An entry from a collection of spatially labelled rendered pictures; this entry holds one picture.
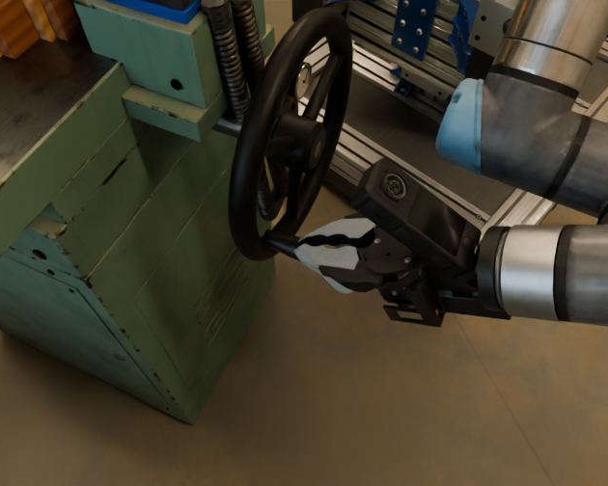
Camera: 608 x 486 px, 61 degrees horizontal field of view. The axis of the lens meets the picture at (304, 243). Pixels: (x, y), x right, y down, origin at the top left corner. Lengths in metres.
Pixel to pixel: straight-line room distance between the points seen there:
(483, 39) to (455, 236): 0.58
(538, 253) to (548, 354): 1.06
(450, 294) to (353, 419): 0.84
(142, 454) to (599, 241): 1.11
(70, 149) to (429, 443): 1.02
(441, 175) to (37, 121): 1.06
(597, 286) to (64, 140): 0.47
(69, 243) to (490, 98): 0.44
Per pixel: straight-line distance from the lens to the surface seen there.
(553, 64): 0.47
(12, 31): 0.63
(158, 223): 0.75
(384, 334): 1.37
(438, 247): 0.43
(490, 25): 0.96
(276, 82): 0.48
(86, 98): 0.57
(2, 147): 0.55
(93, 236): 0.64
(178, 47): 0.53
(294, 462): 1.27
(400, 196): 0.42
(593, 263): 0.41
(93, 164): 0.60
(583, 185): 0.47
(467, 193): 1.39
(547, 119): 0.47
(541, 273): 0.42
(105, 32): 0.58
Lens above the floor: 1.25
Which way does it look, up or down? 57 degrees down
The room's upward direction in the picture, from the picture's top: straight up
